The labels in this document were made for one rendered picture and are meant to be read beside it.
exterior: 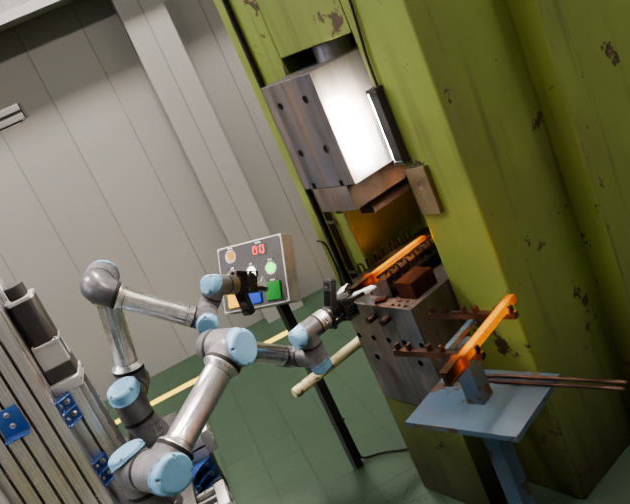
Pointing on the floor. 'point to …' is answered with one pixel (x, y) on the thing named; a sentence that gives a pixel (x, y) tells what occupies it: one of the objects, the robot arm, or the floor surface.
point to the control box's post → (326, 399)
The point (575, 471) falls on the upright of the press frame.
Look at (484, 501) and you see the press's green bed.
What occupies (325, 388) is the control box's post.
